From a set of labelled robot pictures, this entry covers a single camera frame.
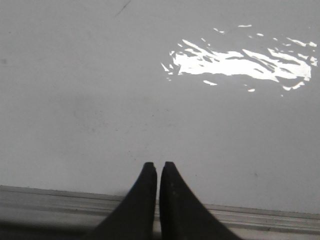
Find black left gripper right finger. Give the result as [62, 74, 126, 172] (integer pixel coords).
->
[159, 162, 240, 240]

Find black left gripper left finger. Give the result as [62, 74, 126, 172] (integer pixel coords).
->
[84, 162, 157, 240]

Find white whiteboard with aluminium frame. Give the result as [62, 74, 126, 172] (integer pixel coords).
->
[0, 0, 320, 240]

